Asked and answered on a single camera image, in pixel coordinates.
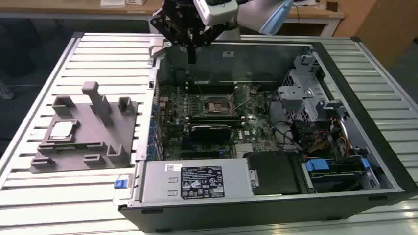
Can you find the silver CPU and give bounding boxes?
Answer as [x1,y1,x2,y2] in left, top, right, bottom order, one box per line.
[48,121,76,139]

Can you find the silver metal drive cage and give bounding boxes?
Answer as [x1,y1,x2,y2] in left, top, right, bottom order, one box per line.
[276,55,337,123]

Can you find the grey chair base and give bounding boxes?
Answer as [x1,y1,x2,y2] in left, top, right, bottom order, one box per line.
[0,80,16,100]

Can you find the wooden desk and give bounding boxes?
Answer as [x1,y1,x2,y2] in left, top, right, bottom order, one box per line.
[0,0,347,37]

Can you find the grey parts rack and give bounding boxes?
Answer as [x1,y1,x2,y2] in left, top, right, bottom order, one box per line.
[28,81,142,174]

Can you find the wooden cabinet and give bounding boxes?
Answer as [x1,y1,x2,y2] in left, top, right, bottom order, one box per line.
[334,0,418,71]

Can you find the black plastic shroud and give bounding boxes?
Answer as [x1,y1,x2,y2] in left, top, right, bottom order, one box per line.
[243,151,310,196]

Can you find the CPU socket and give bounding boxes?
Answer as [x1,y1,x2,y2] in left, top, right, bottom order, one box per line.
[202,94,236,116]

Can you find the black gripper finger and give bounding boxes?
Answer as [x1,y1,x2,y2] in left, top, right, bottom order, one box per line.
[196,23,230,47]
[150,9,199,65]

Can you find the black wire bundle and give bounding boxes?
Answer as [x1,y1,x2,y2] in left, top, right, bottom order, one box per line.
[268,117,314,151]

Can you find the blue disk carrier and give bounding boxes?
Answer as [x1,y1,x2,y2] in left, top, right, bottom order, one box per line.
[303,158,366,177]

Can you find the dark office chair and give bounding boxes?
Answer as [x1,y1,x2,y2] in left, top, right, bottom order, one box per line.
[0,18,43,79]

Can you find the metal socket cover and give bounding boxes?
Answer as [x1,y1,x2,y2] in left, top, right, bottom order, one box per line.
[228,85,252,110]

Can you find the orange yellow wire bundle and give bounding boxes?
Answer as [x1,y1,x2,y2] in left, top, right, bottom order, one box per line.
[302,131,330,157]

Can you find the RAM slot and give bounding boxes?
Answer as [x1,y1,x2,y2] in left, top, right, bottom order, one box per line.
[184,81,239,89]
[186,87,239,95]

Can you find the small silver heatsink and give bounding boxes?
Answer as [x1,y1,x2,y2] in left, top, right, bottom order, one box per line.
[235,143,255,157]

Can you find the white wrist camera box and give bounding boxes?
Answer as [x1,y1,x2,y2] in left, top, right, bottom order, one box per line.
[192,0,242,27]

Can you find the black open PC case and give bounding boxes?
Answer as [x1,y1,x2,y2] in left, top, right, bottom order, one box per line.
[112,36,418,233]

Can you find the silver power supply unit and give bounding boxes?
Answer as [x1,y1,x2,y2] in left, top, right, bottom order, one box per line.
[128,158,262,204]

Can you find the black graphics card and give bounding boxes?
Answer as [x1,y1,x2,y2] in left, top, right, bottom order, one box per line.
[190,124,231,144]

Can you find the black RAM stick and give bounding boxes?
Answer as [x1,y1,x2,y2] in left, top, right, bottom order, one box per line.
[190,115,242,121]
[190,119,244,126]

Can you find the green motherboard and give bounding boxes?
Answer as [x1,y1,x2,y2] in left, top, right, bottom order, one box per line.
[152,84,297,160]

